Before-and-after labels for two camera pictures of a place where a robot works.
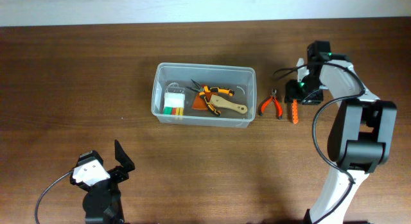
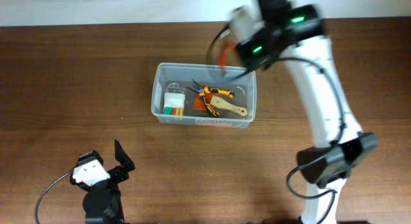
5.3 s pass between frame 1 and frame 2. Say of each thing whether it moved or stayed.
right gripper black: moved
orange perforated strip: moved
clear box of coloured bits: stayed
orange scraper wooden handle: stayed
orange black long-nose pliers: stayed
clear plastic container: stayed
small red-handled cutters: moved
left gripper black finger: stayed
